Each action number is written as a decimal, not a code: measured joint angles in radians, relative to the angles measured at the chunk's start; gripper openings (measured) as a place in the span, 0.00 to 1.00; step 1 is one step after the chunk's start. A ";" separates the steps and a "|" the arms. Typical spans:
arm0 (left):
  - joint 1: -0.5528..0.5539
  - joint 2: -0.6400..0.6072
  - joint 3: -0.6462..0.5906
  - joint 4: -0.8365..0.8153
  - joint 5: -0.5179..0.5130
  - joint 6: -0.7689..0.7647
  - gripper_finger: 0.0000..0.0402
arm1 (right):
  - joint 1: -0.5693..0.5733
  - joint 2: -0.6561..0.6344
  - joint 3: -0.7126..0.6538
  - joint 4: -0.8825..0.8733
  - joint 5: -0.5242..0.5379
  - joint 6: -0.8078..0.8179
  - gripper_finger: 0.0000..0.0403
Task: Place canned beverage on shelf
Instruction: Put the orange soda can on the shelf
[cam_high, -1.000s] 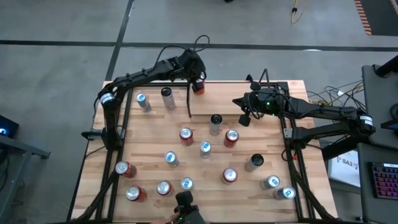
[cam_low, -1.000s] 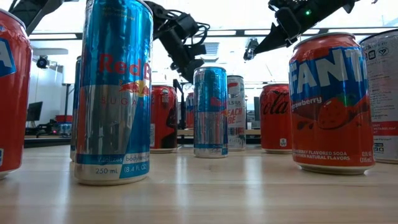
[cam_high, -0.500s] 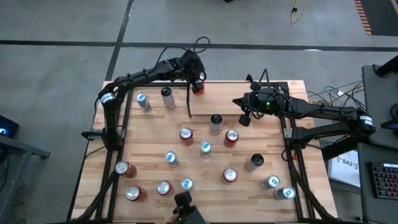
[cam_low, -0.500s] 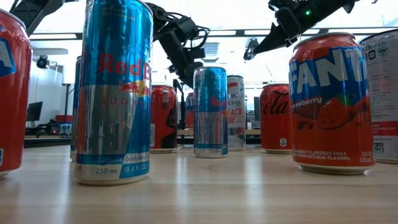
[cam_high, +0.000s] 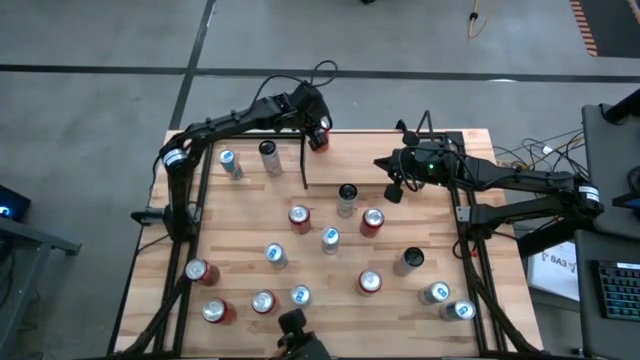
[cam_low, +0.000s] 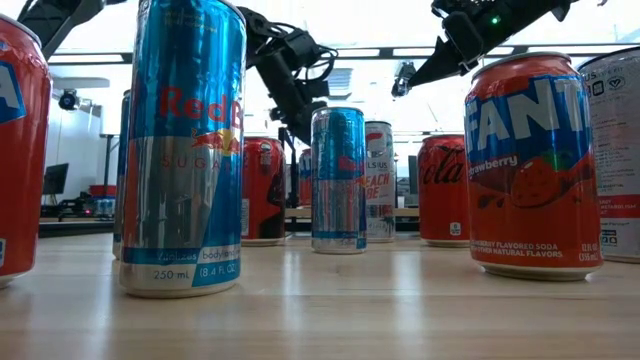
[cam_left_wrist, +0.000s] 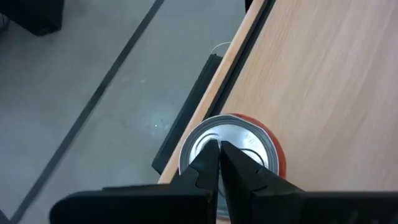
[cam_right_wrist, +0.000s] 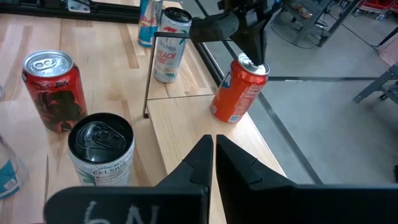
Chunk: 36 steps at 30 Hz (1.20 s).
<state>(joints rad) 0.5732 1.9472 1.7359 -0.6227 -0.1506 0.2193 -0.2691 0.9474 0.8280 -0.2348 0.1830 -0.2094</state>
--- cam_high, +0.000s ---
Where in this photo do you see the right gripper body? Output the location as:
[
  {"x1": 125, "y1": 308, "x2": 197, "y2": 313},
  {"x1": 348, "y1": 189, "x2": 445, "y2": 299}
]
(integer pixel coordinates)
[{"x1": 383, "y1": 132, "x2": 454, "y2": 204}]

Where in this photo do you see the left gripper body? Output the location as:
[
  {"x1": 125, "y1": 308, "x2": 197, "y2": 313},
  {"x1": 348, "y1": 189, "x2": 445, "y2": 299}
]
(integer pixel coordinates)
[{"x1": 292, "y1": 82, "x2": 334, "y2": 134}]

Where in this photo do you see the red Coca-Cola can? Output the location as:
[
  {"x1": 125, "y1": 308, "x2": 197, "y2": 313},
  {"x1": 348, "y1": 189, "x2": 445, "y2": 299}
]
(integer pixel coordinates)
[
  {"x1": 358, "y1": 207, "x2": 386, "y2": 239},
  {"x1": 184, "y1": 257, "x2": 222, "y2": 288}
]

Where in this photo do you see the white Celsius can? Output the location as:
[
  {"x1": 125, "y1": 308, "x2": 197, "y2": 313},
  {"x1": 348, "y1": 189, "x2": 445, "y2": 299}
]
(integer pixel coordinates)
[
  {"x1": 257, "y1": 139, "x2": 284, "y2": 178},
  {"x1": 392, "y1": 246, "x2": 426, "y2": 278},
  {"x1": 336, "y1": 182, "x2": 360, "y2": 219}
]

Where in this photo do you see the blue silver Red Bull can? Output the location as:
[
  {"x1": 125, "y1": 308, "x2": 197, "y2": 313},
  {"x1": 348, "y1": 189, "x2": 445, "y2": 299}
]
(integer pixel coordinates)
[
  {"x1": 289, "y1": 283, "x2": 314, "y2": 308},
  {"x1": 320, "y1": 225, "x2": 342, "y2": 257},
  {"x1": 263, "y1": 242, "x2": 290, "y2": 271},
  {"x1": 218, "y1": 148, "x2": 245, "y2": 182},
  {"x1": 417, "y1": 280, "x2": 452, "y2": 306},
  {"x1": 438, "y1": 298, "x2": 477, "y2": 323}
]

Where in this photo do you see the white paper sign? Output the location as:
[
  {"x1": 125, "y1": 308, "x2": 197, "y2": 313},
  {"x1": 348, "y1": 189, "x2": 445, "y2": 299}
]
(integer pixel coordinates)
[{"x1": 527, "y1": 241, "x2": 581, "y2": 303}]

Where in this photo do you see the grey side table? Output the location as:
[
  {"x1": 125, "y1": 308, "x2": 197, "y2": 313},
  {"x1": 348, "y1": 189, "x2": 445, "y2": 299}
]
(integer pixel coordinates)
[{"x1": 581, "y1": 102, "x2": 640, "y2": 241}]

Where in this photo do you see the black device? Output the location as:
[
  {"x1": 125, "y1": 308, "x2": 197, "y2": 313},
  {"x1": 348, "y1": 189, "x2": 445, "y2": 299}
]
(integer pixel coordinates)
[{"x1": 276, "y1": 307, "x2": 332, "y2": 360}]

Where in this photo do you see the black pole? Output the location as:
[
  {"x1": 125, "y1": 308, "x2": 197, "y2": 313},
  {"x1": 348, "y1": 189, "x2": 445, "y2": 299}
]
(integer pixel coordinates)
[{"x1": 602, "y1": 88, "x2": 640, "y2": 125}]

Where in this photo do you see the grey desk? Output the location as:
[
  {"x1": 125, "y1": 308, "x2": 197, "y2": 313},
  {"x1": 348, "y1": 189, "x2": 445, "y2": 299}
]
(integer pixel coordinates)
[{"x1": 574, "y1": 229, "x2": 640, "y2": 360}]

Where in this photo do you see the backlit black keyboard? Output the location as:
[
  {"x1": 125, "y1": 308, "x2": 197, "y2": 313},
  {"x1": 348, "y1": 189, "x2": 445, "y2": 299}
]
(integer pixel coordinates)
[{"x1": 596, "y1": 259, "x2": 640, "y2": 321}]

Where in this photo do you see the black mat with orange stripes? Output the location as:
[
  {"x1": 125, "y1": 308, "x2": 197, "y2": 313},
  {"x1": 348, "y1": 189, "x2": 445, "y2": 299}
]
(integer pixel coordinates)
[{"x1": 569, "y1": 0, "x2": 640, "y2": 58}]

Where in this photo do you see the grey metal stand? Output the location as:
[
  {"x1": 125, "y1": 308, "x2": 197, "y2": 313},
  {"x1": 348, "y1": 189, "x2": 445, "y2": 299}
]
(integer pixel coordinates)
[{"x1": 0, "y1": 214, "x2": 82, "y2": 359}]

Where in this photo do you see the black monitor with blue light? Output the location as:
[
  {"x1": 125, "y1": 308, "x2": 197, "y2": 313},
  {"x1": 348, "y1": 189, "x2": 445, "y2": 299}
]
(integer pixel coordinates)
[{"x1": 0, "y1": 183, "x2": 32, "y2": 224}]

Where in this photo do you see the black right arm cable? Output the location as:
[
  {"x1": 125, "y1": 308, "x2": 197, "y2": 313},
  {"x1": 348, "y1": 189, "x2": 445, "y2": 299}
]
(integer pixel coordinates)
[{"x1": 397, "y1": 147, "x2": 451, "y2": 194}]

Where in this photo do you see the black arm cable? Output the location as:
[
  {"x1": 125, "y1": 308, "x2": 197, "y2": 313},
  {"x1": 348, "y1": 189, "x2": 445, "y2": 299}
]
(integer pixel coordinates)
[
  {"x1": 397, "y1": 147, "x2": 451, "y2": 194},
  {"x1": 252, "y1": 59, "x2": 339, "y2": 104}
]

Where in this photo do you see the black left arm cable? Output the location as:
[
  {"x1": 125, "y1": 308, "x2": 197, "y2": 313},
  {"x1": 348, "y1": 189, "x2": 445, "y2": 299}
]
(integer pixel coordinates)
[{"x1": 252, "y1": 59, "x2": 339, "y2": 104}]

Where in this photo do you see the black aluminium rig frame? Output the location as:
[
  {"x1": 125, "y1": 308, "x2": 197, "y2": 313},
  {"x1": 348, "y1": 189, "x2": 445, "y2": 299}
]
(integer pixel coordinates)
[{"x1": 107, "y1": 127, "x2": 544, "y2": 360}]

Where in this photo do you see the black cable with red plug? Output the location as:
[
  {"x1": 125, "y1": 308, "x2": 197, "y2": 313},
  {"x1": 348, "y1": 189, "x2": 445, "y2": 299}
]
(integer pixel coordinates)
[{"x1": 451, "y1": 238, "x2": 485, "y2": 261}]

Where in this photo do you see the tangled cable bundle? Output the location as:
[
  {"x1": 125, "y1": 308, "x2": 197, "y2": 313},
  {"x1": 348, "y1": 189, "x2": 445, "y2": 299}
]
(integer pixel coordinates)
[{"x1": 492, "y1": 128, "x2": 586, "y2": 176}]

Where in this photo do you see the yellow floor cable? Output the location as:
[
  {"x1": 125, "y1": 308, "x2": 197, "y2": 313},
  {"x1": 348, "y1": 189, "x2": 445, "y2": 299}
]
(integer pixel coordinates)
[{"x1": 467, "y1": 0, "x2": 497, "y2": 40}]

